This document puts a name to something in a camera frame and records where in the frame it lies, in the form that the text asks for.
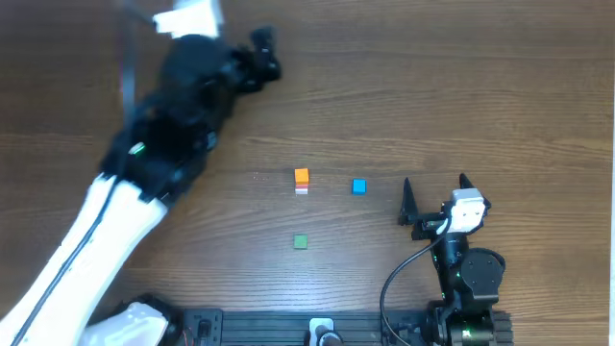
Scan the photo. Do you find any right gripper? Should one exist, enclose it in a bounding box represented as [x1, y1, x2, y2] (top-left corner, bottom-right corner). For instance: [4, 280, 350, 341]
[397, 172, 492, 241]

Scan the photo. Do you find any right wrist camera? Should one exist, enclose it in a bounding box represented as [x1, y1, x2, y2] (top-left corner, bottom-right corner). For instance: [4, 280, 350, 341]
[435, 187, 486, 235]

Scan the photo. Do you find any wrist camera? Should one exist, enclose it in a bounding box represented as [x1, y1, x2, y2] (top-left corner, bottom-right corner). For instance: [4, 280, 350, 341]
[435, 187, 486, 235]
[152, 0, 226, 39]

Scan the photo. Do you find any mounting rail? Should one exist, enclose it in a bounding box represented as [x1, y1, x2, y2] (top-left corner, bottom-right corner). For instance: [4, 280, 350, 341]
[162, 307, 514, 346]

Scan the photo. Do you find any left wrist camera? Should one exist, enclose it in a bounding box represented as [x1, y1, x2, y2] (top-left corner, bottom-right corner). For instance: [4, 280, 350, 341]
[152, 0, 226, 39]

